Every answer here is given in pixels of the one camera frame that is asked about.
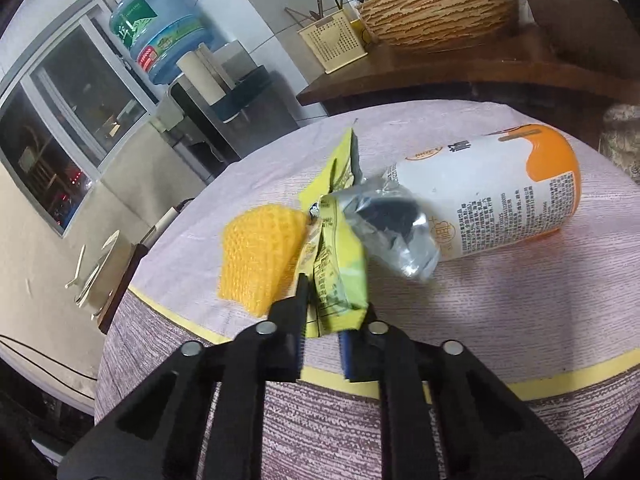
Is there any wooden counter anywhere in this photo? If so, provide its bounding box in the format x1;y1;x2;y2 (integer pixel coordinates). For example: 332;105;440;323
296;0;640;146

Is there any cream cylinder roll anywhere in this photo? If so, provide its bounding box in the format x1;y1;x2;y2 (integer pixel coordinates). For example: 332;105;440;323
176;42;236;107

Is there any wooden stick handle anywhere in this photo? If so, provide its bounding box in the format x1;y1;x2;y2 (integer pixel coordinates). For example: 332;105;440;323
140;200;193;246

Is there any sliding window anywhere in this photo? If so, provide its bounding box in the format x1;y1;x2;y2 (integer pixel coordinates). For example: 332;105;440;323
0;0;161;238

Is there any crumpled silver foil wrapper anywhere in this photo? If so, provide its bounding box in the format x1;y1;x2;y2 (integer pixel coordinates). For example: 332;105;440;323
330;165;442;282

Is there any black cable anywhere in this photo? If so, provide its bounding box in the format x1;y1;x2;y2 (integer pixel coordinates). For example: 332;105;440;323
0;334;97;402

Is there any woven wicker basket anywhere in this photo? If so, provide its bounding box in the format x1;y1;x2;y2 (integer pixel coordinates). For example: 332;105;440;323
357;0;521;53

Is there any orange white drink can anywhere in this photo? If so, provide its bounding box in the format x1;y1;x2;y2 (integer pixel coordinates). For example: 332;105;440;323
385;124;582;262

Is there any blue water jug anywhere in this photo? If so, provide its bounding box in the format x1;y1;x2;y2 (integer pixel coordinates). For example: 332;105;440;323
109;0;217;86

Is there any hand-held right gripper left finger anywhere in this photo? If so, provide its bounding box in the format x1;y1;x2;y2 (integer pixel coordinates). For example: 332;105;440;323
57;272;311;480

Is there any yellow green snack wrapper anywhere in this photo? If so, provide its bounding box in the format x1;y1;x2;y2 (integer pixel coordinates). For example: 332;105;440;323
299;127;372;338

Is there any wooden board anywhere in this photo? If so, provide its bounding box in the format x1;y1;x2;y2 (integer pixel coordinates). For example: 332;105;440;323
97;242;151;336

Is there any wooden utensil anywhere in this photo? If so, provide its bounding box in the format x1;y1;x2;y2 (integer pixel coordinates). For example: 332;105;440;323
284;6;321;25

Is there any yellow foam fruit net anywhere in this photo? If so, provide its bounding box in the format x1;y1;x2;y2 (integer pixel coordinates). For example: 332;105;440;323
216;204;311;318

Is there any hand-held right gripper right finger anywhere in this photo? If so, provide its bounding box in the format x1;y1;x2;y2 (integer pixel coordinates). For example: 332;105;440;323
337;302;583;480

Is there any cream perforated utensil holder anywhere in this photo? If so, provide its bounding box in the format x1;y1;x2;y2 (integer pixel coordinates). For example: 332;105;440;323
297;10;370;75

